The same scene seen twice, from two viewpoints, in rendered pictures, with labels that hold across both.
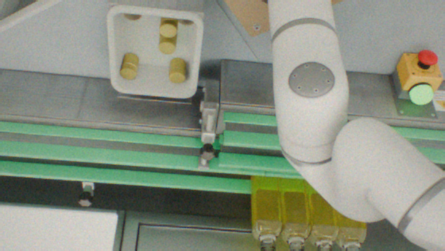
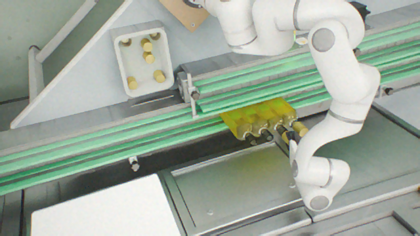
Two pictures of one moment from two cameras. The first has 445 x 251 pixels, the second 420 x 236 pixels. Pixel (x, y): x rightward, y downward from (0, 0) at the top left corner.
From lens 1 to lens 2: 0.66 m
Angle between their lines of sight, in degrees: 20
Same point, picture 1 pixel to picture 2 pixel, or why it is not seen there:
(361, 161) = (266, 8)
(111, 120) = (132, 115)
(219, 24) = (172, 41)
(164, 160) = (172, 122)
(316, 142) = (245, 25)
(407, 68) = not seen: hidden behind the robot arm
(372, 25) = not seen: hidden behind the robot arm
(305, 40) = not seen: outside the picture
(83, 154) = (125, 135)
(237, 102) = (198, 74)
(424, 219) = (301, 8)
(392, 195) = (285, 10)
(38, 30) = (72, 81)
